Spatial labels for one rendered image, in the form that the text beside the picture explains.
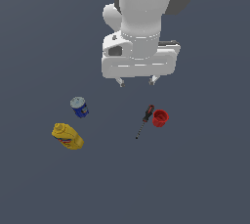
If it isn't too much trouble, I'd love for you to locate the yellow mustard bottle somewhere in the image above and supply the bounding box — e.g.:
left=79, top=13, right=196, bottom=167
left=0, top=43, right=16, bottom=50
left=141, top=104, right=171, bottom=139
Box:
left=51, top=122, right=85, bottom=151

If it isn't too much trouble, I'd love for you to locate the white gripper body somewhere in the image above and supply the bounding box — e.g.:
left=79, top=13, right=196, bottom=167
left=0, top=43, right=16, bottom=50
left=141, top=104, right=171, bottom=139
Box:
left=101, top=31, right=182, bottom=79

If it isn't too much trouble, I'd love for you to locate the red cup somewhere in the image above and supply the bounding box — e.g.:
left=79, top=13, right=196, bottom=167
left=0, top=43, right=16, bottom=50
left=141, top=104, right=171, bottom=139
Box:
left=151, top=109, right=170, bottom=128

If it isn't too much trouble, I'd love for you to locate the blue can with grey lid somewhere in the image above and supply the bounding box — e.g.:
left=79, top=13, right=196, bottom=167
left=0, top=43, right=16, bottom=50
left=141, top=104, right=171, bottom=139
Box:
left=69, top=96, right=90, bottom=118

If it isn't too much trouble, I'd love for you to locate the red and black screwdriver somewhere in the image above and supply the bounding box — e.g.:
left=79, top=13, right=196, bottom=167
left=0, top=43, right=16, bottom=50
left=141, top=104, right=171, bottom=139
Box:
left=135, top=104, right=156, bottom=140

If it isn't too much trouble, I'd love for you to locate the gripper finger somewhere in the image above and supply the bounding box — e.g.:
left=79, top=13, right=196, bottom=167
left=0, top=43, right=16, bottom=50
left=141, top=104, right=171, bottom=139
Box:
left=148, top=74, right=160, bottom=86
left=115, top=77, right=126, bottom=88

